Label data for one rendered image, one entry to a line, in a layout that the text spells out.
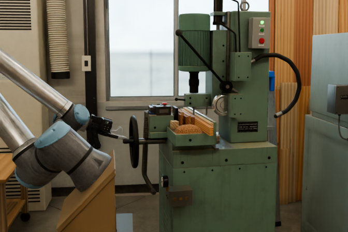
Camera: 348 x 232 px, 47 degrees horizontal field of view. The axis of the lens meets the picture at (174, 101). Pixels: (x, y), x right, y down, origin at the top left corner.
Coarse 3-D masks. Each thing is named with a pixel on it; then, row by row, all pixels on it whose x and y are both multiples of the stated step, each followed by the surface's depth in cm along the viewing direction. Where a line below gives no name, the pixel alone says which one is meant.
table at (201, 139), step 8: (168, 128) 213; (152, 136) 216; (160, 136) 216; (168, 136) 214; (176, 136) 196; (184, 136) 197; (192, 136) 198; (200, 136) 199; (208, 136) 200; (176, 144) 197; (184, 144) 198; (192, 144) 199; (200, 144) 199; (208, 144) 200
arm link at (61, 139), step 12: (48, 132) 158; (60, 132) 159; (72, 132) 163; (36, 144) 159; (48, 144) 157; (60, 144) 158; (72, 144) 160; (84, 144) 163; (36, 156) 163; (48, 156) 160; (60, 156) 159; (72, 156) 159; (48, 168) 163; (60, 168) 164
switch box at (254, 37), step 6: (252, 18) 209; (258, 18) 209; (264, 18) 210; (252, 24) 209; (258, 24) 210; (264, 24) 210; (252, 30) 210; (258, 30) 210; (264, 30) 211; (252, 36) 210; (258, 36) 210; (264, 36) 211; (252, 42) 210; (258, 42) 211; (264, 42) 211; (252, 48) 211; (258, 48) 212; (264, 48) 212
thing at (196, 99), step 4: (184, 96) 225; (188, 96) 221; (192, 96) 221; (196, 96) 222; (200, 96) 222; (204, 96) 223; (208, 96) 223; (188, 100) 221; (192, 100) 222; (196, 100) 222; (200, 100) 222; (184, 104) 226; (188, 104) 221; (192, 104) 222; (196, 104) 222; (200, 104) 223; (204, 104) 223; (208, 104) 224; (192, 108) 225
